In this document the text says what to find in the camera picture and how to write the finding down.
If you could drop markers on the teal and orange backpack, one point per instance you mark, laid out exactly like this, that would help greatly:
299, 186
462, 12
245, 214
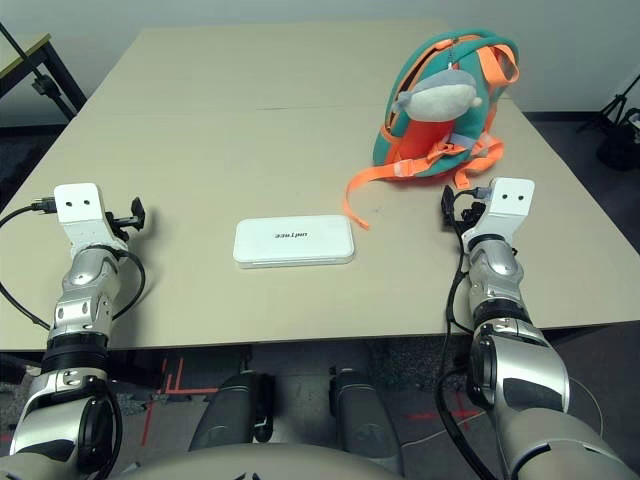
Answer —
450, 145

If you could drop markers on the white plastic pencil case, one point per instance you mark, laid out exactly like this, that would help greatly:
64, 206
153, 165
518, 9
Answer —
292, 240

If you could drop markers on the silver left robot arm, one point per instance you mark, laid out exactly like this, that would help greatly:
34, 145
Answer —
82, 300

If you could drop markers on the beige robot torso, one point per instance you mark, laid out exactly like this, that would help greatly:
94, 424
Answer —
280, 465

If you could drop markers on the black tripod stand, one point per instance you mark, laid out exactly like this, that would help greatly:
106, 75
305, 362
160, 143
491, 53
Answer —
622, 145
615, 107

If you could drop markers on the dark robot right leg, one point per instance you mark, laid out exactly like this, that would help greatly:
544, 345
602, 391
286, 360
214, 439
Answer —
365, 415

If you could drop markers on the black clamp on frame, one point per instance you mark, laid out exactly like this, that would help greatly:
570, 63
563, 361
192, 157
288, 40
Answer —
45, 86

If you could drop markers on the grey white plush shark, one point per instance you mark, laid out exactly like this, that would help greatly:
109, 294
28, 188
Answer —
440, 100

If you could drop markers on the dark robot leg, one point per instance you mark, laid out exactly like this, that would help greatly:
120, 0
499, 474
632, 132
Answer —
365, 415
235, 410

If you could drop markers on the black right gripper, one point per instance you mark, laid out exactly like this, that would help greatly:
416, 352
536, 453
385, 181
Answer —
467, 215

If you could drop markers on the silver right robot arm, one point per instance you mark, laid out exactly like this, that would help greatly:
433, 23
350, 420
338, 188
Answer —
505, 320

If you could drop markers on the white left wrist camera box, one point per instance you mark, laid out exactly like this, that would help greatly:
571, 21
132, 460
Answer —
80, 210

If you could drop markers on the dark robot left leg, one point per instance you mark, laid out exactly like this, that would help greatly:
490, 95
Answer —
235, 410

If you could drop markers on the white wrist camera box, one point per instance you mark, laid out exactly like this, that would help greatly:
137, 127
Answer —
80, 210
507, 205

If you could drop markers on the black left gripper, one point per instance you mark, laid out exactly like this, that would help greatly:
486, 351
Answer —
120, 221

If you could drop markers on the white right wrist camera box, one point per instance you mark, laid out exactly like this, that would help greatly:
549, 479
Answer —
507, 205

